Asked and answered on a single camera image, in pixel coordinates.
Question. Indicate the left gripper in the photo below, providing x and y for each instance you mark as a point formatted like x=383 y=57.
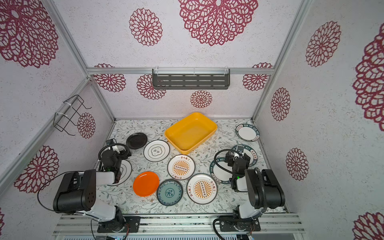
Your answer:
x=112 y=149

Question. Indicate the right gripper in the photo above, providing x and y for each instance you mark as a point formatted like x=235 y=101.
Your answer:
x=235 y=155

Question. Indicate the white plate clover emblem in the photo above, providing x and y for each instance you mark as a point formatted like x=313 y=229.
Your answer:
x=156 y=151

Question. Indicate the sunburst plate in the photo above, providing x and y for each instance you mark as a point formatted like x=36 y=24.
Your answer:
x=202 y=189
x=181 y=167

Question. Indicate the green rim plate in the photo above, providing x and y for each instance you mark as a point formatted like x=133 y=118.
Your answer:
x=250 y=152
x=247 y=132
x=218 y=174

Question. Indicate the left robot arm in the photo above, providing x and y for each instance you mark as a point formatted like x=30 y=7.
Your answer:
x=77 y=192

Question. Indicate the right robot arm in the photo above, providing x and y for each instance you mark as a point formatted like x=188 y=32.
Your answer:
x=263 y=189

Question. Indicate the yellow plastic bin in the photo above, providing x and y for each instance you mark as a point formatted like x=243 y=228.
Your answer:
x=190 y=132

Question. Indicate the small black plate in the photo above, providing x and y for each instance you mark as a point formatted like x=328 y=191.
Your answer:
x=137 y=141

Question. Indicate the orange plate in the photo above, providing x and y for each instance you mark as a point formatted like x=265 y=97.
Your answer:
x=145 y=184

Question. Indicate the teal patterned plate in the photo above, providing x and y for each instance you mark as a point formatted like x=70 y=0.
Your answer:
x=169 y=192

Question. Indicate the black wire rack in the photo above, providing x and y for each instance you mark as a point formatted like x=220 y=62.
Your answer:
x=62 y=119

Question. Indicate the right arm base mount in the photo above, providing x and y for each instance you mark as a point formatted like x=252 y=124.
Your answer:
x=229 y=224

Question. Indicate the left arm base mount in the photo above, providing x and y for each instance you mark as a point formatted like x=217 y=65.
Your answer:
x=129 y=224

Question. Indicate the aluminium front rail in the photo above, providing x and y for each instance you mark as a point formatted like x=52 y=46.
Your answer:
x=174 y=225

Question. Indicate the grey wall shelf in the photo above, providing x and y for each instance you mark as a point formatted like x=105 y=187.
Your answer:
x=191 y=80

